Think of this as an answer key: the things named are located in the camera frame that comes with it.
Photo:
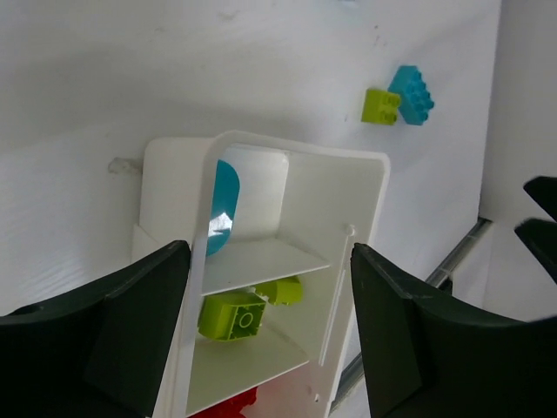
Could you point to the lime green tall lego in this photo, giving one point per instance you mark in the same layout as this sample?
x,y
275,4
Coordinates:
x,y
231,316

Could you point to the lime green patterned lego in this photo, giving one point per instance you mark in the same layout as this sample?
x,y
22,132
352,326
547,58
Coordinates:
x,y
380,107

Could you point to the cyan rounded lego in container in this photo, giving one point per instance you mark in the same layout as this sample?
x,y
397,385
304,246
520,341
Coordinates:
x,y
223,207

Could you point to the aluminium rail right side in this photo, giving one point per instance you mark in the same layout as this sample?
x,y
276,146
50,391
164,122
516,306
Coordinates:
x,y
412,299

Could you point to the cyan 2x4 lego brick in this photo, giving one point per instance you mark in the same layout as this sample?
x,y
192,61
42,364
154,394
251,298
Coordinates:
x,y
415,98

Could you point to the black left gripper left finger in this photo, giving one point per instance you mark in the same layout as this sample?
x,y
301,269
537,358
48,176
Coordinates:
x,y
100,349

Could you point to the white divided plastic container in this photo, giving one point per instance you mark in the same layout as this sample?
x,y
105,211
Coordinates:
x,y
301,209

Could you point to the large red sloped lego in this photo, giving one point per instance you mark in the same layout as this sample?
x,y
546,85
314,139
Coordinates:
x,y
231,408

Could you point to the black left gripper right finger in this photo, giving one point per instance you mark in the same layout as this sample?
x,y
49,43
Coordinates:
x,y
481,364

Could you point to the lime green lego with print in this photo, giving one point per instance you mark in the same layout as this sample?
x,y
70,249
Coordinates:
x,y
285,291

